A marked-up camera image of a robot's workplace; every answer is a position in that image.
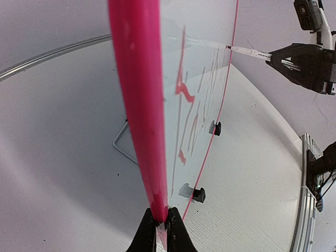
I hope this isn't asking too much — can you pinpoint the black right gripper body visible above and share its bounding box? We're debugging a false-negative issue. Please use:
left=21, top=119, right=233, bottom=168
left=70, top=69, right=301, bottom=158
left=316, top=47, right=335, bottom=95

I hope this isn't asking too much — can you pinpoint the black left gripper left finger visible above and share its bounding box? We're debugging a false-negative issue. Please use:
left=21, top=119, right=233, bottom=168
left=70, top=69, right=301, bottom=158
left=126, top=208, right=156, bottom=252

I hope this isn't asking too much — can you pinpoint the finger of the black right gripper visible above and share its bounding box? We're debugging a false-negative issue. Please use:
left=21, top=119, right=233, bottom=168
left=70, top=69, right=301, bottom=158
left=269, top=43, right=321, bottom=66
left=266, top=61, right=322, bottom=92

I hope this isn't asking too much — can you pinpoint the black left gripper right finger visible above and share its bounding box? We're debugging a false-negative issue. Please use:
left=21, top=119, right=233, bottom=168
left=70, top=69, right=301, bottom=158
left=166, top=207, right=197, bottom=252

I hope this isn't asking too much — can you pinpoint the whiteboard marker silver body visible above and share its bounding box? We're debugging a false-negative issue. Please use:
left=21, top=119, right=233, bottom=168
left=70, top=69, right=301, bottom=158
left=225, top=45, right=300, bottom=71

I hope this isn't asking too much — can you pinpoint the pink framed whiteboard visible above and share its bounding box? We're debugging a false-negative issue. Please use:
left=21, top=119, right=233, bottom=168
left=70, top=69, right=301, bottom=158
left=108, top=1, right=238, bottom=251

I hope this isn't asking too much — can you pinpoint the black left whiteboard stand foot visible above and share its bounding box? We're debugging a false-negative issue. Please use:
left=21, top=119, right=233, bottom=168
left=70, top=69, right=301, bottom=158
left=192, top=187, right=206, bottom=203

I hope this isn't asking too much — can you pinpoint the black whiteboard stand foot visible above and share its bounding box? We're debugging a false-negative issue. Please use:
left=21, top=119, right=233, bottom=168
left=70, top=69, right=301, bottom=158
left=213, top=122, right=222, bottom=136
left=192, top=187, right=206, bottom=203

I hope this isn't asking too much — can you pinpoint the black right whiteboard stand foot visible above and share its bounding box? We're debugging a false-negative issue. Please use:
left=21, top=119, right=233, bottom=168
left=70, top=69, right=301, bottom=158
left=213, top=122, right=222, bottom=136

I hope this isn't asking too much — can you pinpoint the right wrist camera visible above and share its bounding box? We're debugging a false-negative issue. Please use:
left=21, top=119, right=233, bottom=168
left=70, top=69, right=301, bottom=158
left=293, top=0, right=336, bottom=50

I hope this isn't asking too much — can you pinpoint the metal wire whiteboard stand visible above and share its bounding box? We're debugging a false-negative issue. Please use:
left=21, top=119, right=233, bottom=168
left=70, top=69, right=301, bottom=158
left=112, top=119, right=139, bottom=165

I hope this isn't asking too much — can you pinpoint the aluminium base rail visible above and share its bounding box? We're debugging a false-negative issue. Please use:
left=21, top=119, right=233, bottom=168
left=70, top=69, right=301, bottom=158
left=290, top=132, right=322, bottom=251

